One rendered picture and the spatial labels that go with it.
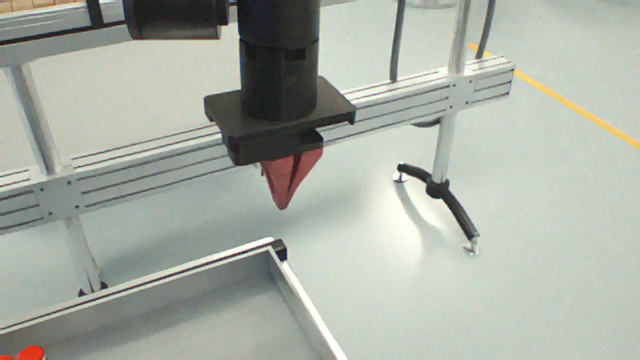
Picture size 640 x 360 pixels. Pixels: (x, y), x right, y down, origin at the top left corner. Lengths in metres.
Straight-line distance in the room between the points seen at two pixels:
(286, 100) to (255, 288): 0.26
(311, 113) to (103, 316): 0.30
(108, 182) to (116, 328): 0.88
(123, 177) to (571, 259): 1.41
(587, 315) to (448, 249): 0.46
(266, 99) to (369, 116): 1.25
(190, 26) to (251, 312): 0.30
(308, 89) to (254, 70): 0.04
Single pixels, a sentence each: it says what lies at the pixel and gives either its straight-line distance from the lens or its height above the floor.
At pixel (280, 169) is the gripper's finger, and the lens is 0.43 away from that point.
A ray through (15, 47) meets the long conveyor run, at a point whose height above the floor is 0.87.
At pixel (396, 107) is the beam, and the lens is 1.68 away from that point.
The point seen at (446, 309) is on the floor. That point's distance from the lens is 1.79.
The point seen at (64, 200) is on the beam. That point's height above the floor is 0.48.
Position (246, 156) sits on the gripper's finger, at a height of 1.10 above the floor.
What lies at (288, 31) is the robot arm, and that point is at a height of 1.18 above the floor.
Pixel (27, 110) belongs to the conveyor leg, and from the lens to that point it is 1.36.
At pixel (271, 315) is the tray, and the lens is 0.58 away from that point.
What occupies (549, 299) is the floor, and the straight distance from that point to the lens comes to 1.91.
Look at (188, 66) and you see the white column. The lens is 2.03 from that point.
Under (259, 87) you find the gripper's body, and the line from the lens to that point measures 0.41.
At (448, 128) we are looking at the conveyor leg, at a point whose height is 0.36.
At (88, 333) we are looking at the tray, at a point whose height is 0.88.
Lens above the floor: 1.33
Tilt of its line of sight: 38 degrees down
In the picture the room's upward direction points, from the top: straight up
